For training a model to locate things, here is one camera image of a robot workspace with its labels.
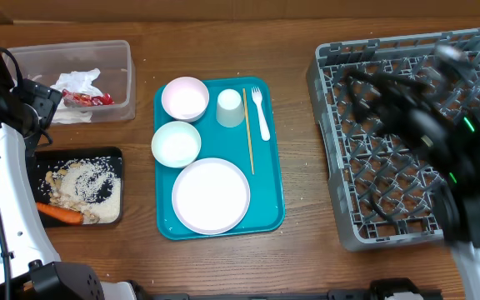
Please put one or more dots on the orange carrot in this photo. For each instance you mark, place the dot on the orange carrot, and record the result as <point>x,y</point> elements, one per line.
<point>61,214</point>

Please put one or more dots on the pink bowl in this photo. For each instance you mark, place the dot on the pink bowl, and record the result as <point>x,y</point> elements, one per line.
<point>185,99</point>

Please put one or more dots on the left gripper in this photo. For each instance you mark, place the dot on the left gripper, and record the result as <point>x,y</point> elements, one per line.
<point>42,99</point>

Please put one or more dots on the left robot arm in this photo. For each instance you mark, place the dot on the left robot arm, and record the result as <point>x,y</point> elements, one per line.
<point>30,267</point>

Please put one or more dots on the white plastic cup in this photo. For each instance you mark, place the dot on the white plastic cup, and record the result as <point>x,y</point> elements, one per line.
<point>230,109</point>

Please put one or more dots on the white plastic fork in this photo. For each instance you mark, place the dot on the white plastic fork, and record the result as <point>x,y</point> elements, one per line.
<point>257,98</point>

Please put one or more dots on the red snack wrapper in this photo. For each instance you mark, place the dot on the red snack wrapper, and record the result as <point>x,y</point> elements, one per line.
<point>82,100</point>

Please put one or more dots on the white napkin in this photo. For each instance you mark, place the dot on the white napkin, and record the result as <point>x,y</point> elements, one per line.
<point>75,82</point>

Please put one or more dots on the clear plastic bin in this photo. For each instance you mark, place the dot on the clear plastic bin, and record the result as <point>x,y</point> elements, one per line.
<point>45,63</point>

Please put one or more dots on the black plastic tray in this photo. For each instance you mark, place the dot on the black plastic tray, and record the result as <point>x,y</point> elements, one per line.
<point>115,152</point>

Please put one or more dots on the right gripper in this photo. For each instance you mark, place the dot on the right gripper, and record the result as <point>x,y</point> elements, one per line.
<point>397,95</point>

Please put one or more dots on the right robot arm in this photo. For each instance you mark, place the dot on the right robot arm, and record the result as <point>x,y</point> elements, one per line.
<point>451,148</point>

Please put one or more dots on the white round plate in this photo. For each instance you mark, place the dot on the white round plate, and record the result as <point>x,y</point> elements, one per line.
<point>211,196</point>

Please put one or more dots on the teal serving tray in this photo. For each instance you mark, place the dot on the teal serving tray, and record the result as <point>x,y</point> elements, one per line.
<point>266,211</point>

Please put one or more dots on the white bowl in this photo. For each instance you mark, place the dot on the white bowl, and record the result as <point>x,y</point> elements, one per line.
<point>176,144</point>

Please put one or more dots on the rice and peanuts pile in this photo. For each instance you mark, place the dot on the rice and peanuts pile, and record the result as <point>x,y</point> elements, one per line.
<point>90,186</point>

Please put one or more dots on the grey dishwasher rack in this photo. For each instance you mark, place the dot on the grey dishwasher rack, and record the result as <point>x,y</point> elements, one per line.
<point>381,193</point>

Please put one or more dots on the wooden skewer stick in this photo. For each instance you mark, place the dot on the wooden skewer stick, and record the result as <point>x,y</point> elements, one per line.
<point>249,139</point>

